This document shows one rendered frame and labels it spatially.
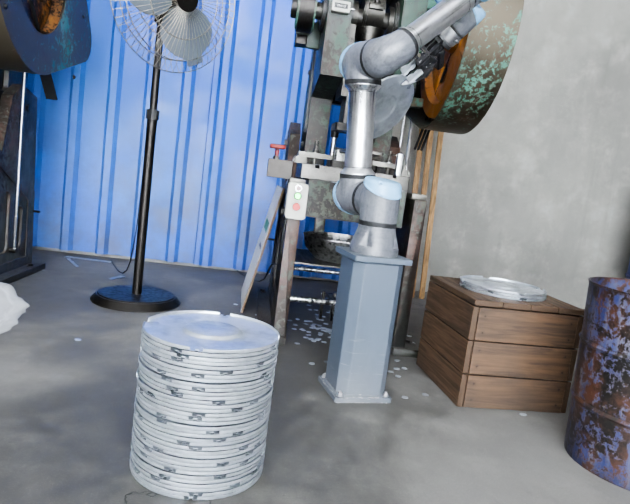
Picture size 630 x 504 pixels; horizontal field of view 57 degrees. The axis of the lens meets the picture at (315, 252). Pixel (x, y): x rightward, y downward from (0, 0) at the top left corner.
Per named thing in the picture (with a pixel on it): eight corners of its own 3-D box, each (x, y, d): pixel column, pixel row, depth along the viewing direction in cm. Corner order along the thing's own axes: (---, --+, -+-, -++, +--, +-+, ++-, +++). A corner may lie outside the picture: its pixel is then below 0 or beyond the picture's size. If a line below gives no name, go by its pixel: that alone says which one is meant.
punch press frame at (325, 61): (394, 312, 232) (447, -36, 215) (288, 301, 227) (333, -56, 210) (359, 276, 310) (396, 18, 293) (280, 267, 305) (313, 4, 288)
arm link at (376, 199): (372, 222, 169) (379, 176, 167) (348, 216, 180) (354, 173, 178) (405, 225, 175) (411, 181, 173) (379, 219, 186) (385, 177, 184)
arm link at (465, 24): (469, -8, 194) (483, 10, 198) (443, 17, 199) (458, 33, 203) (475, 0, 188) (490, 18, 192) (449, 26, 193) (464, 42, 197)
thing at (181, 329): (284, 323, 138) (284, 320, 138) (270, 362, 110) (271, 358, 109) (165, 307, 139) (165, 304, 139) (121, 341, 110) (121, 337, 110)
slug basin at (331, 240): (384, 271, 238) (388, 247, 237) (303, 261, 234) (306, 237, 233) (368, 258, 271) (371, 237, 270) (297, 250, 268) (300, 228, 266)
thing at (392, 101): (339, 116, 206) (338, 115, 206) (365, 151, 231) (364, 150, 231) (402, 61, 202) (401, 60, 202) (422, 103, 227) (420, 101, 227)
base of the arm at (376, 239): (405, 259, 173) (410, 226, 172) (359, 255, 169) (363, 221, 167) (385, 251, 187) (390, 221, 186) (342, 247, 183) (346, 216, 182)
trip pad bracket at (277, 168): (288, 209, 221) (294, 158, 219) (262, 206, 220) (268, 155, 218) (287, 208, 227) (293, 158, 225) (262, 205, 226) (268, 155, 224)
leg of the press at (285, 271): (286, 345, 223) (315, 109, 211) (256, 343, 222) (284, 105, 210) (277, 294, 314) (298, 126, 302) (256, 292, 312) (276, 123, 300)
